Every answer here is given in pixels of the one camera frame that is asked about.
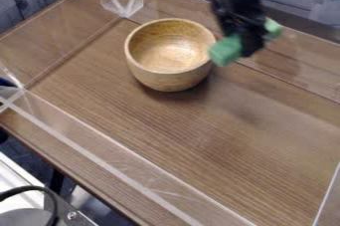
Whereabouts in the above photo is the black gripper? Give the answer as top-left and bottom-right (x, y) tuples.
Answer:
(210, 0), (266, 58)

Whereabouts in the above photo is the green rectangular block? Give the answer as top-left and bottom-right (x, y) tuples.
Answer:
(208, 19), (282, 67)

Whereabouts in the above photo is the light wooden bowl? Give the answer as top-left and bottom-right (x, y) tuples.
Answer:
(124, 18), (216, 93)

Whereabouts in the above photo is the clear acrylic front barrier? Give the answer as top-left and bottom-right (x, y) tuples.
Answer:
(0, 68), (256, 226)

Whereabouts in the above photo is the black table leg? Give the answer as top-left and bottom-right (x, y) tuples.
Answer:
(49, 169), (65, 194)

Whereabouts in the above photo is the clear acrylic corner bracket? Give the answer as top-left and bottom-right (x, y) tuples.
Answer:
(100, 0), (145, 18)

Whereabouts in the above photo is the grey metal base plate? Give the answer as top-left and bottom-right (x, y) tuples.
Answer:
(0, 188), (100, 226)

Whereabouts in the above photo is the black cable loop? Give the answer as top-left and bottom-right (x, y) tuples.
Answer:
(0, 185), (61, 226)

